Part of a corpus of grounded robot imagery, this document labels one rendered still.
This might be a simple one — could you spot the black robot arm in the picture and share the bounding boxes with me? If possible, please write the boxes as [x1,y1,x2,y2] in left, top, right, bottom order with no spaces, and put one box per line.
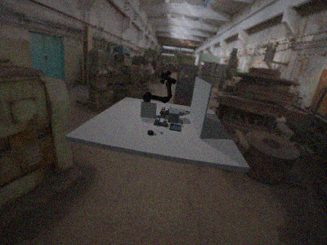
[142,73,176,103]

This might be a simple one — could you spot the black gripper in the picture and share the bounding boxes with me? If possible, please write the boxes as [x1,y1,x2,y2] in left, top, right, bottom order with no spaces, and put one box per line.
[160,71,171,84]

